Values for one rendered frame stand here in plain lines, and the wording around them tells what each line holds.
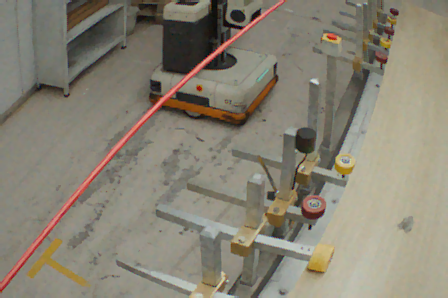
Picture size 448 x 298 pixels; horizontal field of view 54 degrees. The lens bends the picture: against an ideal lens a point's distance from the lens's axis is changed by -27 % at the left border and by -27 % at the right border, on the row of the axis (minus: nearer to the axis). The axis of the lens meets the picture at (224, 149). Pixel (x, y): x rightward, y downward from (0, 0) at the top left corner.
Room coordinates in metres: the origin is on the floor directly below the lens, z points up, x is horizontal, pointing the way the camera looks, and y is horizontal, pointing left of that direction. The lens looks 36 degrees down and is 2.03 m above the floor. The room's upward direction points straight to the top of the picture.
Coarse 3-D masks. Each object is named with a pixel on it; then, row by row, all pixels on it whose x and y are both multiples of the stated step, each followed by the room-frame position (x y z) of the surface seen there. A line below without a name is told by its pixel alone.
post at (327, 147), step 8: (328, 56) 1.80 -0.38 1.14; (328, 64) 1.80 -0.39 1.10; (336, 64) 1.81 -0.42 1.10; (328, 72) 1.80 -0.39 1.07; (336, 72) 1.82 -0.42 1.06; (328, 80) 1.80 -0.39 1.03; (336, 80) 1.82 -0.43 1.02; (328, 88) 1.80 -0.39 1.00; (328, 96) 1.80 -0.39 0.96; (328, 104) 1.80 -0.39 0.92; (328, 112) 1.80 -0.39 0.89; (328, 120) 1.80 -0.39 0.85; (328, 128) 1.79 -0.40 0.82; (328, 136) 1.79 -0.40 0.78; (328, 144) 1.79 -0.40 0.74; (328, 152) 1.78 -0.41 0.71
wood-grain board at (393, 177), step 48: (432, 48) 2.65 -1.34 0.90; (384, 96) 1.94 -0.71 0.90; (432, 96) 1.99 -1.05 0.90; (384, 144) 1.58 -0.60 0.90; (432, 144) 1.58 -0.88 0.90; (384, 192) 1.30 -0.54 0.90; (432, 192) 1.27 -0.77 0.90; (336, 240) 1.09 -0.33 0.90; (384, 240) 1.06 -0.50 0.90; (432, 240) 1.02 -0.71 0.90; (336, 288) 0.89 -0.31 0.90; (384, 288) 0.85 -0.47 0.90; (432, 288) 0.80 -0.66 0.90
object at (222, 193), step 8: (192, 184) 1.42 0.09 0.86; (200, 184) 1.42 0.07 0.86; (208, 184) 1.42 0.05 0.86; (200, 192) 1.41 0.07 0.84; (208, 192) 1.40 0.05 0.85; (216, 192) 1.39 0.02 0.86; (224, 192) 1.38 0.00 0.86; (232, 192) 1.38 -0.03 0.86; (240, 192) 1.38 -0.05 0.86; (224, 200) 1.38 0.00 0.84; (232, 200) 1.36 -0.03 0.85; (240, 200) 1.35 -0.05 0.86; (264, 208) 1.32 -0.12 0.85; (288, 208) 1.30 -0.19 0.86; (296, 208) 1.30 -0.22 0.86; (288, 216) 1.29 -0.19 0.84; (296, 216) 1.27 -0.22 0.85; (312, 224) 1.25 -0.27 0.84
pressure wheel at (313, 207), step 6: (306, 198) 1.29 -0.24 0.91; (312, 198) 1.29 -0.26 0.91; (318, 198) 1.29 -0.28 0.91; (306, 204) 1.26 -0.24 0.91; (312, 204) 1.26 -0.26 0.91; (318, 204) 1.26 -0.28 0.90; (324, 204) 1.26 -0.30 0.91; (306, 210) 1.24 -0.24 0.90; (312, 210) 1.23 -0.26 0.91; (318, 210) 1.23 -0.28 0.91; (324, 210) 1.24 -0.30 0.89; (306, 216) 1.24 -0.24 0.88; (312, 216) 1.23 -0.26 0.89; (318, 216) 1.23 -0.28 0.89
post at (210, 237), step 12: (204, 228) 0.90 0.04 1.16; (216, 228) 0.90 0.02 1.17; (204, 240) 0.88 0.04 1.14; (216, 240) 0.88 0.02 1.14; (204, 252) 0.89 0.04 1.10; (216, 252) 0.88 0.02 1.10; (204, 264) 0.89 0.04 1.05; (216, 264) 0.88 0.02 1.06; (204, 276) 0.89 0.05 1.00; (216, 276) 0.88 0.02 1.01
